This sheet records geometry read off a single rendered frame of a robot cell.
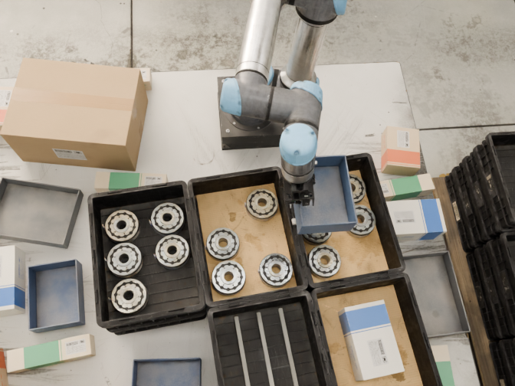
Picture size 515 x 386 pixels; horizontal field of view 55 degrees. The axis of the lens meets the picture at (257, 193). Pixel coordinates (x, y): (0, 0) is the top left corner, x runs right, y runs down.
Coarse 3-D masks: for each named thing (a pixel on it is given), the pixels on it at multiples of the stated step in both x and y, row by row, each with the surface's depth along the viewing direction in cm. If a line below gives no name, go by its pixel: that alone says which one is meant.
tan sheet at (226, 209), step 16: (224, 192) 162; (240, 192) 163; (208, 208) 160; (224, 208) 160; (240, 208) 161; (208, 224) 158; (224, 224) 158; (240, 224) 158; (256, 224) 159; (272, 224) 159; (240, 240) 156; (256, 240) 157; (272, 240) 157; (208, 256) 154; (240, 256) 155; (256, 256) 155; (288, 256) 156; (208, 272) 152; (256, 272) 153; (256, 288) 151; (272, 288) 151
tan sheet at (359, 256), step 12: (360, 204) 164; (336, 240) 159; (348, 240) 159; (360, 240) 159; (372, 240) 159; (348, 252) 157; (360, 252) 158; (372, 252) 158; (348, 264) 156; (360, 264) 156; (372, 264) 156; (384, 264) 157; (312, 276) 154; (336, 276) 154; (348, 276) 154
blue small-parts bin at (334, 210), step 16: (320, 160) 138; (336, 160) 139; (320, 176) 141; (336, 176) 141; (320, 192) 139; (336, 192) 139; (352, 192) 132; (304, 208) 136; (320, 208) 137; (336, 208) 137; (352, 208) 132; (304, 224) 135; (320, 224) 128; (336, 224) 129; (352, 224) 130
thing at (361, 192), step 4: (352, 176) 164; (356, 176) 164; (352, 180) 163; (356, 180) 164; (360, 180) 164; (360, 184) 164; (364, 184) 163; (360, 188) 163; (364, 188) 163; (360, 192) 162; (364, 192) 162; (356, 196) 162; (360, 196) 161; (356, 200) 161
